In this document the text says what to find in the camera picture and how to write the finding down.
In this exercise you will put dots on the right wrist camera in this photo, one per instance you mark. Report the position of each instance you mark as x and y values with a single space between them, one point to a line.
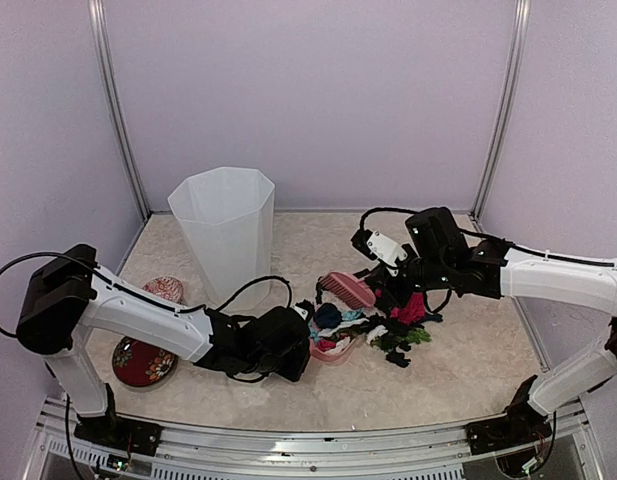
379 247

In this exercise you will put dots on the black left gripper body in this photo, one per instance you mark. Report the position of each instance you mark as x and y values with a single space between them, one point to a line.
293 371

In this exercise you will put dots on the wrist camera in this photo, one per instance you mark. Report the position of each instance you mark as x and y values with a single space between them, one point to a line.
305 309
379 247

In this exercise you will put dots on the pink plastic dustpan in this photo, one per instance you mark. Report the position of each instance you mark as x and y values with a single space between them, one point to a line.
327 351

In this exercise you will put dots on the navy paper scrap far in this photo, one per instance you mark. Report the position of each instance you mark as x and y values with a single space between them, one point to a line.
327 316

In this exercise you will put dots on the translucent white plastic bin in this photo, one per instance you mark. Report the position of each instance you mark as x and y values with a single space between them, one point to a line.
226 218

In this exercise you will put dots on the pile of coloured paper scraps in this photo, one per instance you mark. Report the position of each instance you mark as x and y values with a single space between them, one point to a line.
386 332

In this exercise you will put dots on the red patterned glass bowl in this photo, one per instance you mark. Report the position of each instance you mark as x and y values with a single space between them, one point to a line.
167 288

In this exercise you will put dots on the green paper scrap near dustpan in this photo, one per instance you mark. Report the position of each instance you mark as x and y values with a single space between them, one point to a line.
417 336

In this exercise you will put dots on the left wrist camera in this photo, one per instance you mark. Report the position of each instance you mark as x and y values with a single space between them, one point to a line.
305 309

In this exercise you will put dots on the aluminium front rail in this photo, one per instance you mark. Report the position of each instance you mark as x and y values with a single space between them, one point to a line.
187 451

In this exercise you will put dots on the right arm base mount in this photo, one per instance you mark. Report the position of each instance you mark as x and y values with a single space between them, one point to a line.
518 425

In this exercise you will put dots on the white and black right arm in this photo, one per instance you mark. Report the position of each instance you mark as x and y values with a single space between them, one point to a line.
439 258

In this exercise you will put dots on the red floral lacquer bowl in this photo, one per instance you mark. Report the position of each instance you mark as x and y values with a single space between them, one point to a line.
141 365

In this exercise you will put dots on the pink hand brush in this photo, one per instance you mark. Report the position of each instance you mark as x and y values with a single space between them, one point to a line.
349 289

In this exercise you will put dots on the black paper scrap right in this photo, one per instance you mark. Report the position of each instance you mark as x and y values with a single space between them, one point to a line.
397 358

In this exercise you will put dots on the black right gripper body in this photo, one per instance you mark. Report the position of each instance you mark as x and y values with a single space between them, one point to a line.
399 297

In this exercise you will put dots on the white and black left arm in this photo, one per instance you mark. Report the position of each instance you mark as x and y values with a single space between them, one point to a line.
73 290

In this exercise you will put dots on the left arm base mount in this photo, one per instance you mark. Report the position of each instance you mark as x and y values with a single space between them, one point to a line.
117 432

